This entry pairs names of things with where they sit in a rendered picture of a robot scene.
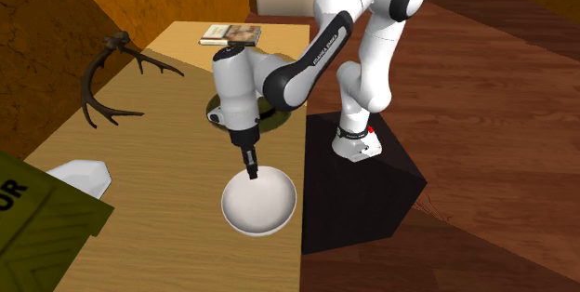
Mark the white faceted stone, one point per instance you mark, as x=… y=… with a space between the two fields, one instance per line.
x=86 y=175

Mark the book with picture cover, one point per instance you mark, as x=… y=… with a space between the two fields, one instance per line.
x=233 y=35

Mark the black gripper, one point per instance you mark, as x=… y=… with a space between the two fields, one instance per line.
x=244 y=137

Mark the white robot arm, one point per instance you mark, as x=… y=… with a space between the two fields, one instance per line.
x=369 y=32

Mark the dark olive plate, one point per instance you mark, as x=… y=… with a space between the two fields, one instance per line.
x=274 y=121

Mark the white bowl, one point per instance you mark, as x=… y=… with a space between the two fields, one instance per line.
x=258 y=205

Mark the black robot stand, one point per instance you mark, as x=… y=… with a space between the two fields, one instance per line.
x=358 y=200

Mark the olive green lettered box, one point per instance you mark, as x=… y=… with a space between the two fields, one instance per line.
x=40 y=232

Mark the dark brown antler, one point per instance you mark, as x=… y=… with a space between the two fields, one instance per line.
x=89 y=78

